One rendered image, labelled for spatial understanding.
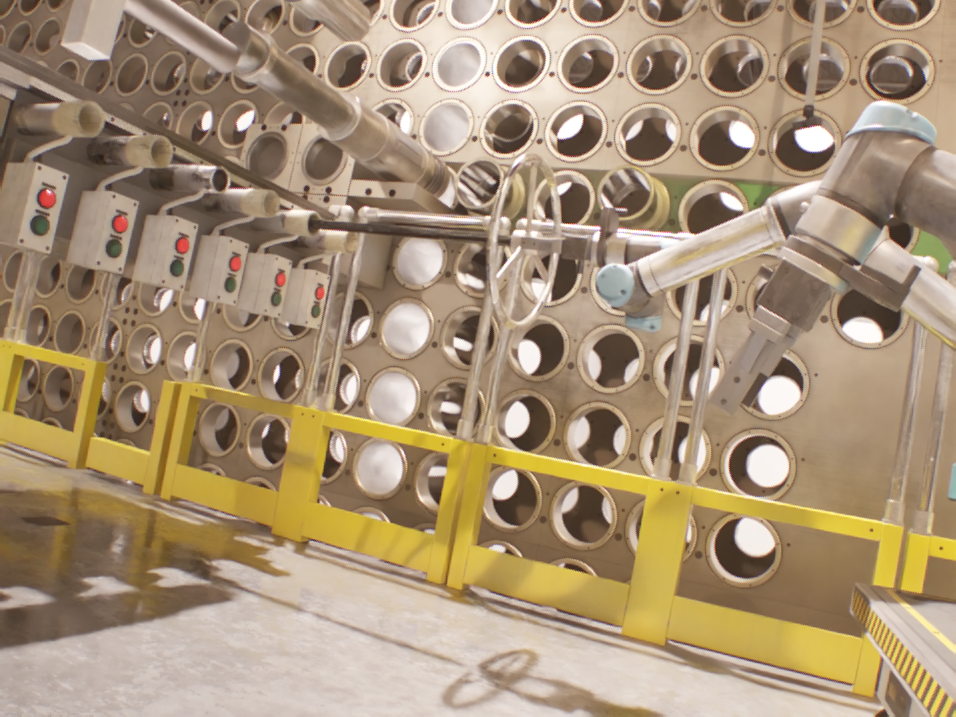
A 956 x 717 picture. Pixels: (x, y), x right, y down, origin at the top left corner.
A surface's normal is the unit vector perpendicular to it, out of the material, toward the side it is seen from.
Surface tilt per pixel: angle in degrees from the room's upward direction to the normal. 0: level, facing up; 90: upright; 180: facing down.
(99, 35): 90
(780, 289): 97
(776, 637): 90
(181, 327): 90
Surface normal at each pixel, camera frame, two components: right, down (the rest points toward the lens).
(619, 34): -0.37, -0.14
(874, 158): -0.65, -0.11
